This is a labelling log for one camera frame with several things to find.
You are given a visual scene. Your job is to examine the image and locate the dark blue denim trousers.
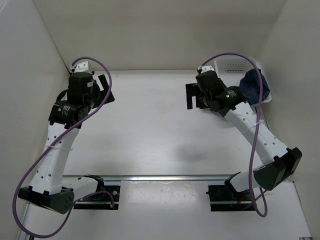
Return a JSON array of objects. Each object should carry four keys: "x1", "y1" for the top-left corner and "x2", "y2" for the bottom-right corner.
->
[{"x1": 239, "y1": 69, "x2": 270, "y2": 106}]

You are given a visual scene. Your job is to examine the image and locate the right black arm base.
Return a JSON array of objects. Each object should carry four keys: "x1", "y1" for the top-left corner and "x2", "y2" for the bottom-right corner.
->
[{"x1": 206, "y1": 172, "x2": 255, "y2": 212}]

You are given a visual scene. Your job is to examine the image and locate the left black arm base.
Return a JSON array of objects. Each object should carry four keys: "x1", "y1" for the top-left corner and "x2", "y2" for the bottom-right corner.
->
[{"x1": 72, "y1": 174, "x2": 121, "y2": 211}]

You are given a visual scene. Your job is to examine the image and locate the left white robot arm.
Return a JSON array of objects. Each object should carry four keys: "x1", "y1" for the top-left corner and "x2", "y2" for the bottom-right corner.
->
[{"x1": 18, "y1": 72, "x2": 115, "y2": 214}]

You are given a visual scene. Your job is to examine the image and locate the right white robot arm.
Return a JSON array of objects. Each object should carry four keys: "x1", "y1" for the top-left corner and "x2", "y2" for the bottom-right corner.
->
[{"x1": 185, "y1": 70, "x2": 302, "y2": 200}]

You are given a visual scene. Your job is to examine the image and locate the white perforated plastic basket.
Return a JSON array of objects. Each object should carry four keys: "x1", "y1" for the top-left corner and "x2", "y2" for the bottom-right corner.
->
[{"x1": 213, "y1": 56, "x2": 273, "y2": 104}]

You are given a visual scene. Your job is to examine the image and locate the aluminium rail frame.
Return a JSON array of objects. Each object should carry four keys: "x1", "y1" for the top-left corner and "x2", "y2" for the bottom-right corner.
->
[{"x1": 14, "y1": 173, "x2": 313, "y2": 240}]

